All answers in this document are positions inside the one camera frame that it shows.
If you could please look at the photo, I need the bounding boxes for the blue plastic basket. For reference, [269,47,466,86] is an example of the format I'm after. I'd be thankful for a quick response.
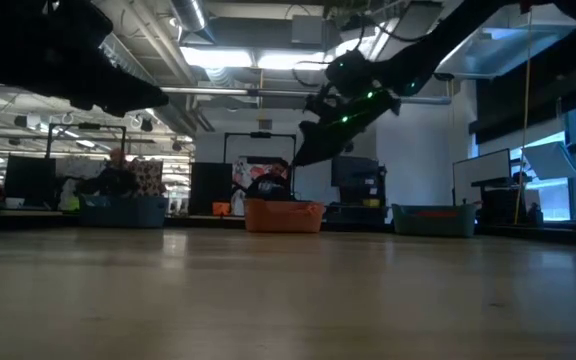
[78,193,170,230]

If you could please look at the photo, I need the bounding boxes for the black gantry frame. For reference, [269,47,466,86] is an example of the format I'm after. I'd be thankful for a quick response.
[223,131,298,204]

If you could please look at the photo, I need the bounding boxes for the grey ceiling box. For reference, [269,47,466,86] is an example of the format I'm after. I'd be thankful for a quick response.
[290,14,343,47]

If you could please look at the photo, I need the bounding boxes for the black stand frame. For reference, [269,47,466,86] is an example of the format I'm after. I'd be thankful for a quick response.
[44,122,128,196]

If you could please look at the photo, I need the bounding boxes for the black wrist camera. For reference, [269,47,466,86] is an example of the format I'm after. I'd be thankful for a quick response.
[324,48,374,100]
[32,0,114,49]

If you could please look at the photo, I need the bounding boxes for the black desk with equipment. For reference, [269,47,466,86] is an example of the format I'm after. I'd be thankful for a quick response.
[470,172,545,227]

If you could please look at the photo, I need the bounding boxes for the ceiling light panel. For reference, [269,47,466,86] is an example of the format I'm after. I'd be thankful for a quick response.
[256,49,330,72]
[179,46,254,70]

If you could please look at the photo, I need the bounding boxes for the yellow hanging cable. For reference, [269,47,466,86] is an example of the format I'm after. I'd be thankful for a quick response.
[513,9,533,225]

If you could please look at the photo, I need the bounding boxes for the black monitor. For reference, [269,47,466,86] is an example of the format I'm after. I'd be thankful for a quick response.
[2,155,58,206]

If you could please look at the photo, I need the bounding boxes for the black upright panel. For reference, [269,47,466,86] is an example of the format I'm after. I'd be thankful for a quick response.
[188,162,235,218]

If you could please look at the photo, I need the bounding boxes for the person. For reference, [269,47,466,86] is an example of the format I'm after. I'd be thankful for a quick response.
[244,158,293,202]
[75,147,140,199]

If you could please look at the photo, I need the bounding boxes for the white tilted sheet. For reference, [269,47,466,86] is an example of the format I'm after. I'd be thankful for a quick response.
[521,140,576,182]

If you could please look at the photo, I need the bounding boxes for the white board screen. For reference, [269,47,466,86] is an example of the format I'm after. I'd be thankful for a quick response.
[451,147,513,207]

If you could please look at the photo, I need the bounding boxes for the horizontal ceiling pipe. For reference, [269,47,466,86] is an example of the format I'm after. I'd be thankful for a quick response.
[160,85,453,106]

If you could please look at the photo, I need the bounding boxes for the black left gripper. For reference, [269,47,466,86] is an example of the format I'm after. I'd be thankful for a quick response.
[0,29,170,119]

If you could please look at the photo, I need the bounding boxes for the white ceiling duct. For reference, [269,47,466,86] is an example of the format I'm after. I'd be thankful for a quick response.
[435,4,576,80]

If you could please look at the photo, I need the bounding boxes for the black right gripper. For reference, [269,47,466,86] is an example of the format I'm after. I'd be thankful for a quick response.
[291,87,402,168]

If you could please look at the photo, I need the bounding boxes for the green plastic basket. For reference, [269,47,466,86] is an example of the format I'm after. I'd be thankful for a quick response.
[391,203,477,239]

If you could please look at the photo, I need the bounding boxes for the white floral printed sheet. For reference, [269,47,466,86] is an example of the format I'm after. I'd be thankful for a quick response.
[231,157,289,201]

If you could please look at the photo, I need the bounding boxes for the white patterned panel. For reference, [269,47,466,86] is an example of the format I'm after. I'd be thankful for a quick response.
[55,156,107,197]

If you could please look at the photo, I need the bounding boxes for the black right camera cable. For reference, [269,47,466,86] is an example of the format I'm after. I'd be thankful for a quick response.
[291,59,334,89]

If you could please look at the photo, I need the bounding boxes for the floral patterned panel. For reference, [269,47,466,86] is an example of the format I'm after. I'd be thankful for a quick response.
[130,158,165,198]

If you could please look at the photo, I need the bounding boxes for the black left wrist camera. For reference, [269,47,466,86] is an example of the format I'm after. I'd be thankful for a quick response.
[32,0,114,49]

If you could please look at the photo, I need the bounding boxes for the orange plastic basket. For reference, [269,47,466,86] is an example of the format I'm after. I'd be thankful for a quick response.
[243,198,327,235]

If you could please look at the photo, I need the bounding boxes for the black aluminium table frame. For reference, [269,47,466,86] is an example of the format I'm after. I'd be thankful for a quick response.
[165,213,576,247]

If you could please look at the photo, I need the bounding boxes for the silver ceiling duct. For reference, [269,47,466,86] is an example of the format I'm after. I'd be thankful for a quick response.
[169,0,218,47]

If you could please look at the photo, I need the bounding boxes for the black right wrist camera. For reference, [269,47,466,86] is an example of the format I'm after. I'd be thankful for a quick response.
[324,48,374,100]

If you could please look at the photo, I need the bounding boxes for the black equipment cart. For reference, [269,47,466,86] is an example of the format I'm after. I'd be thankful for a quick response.
[328,155,390,225]

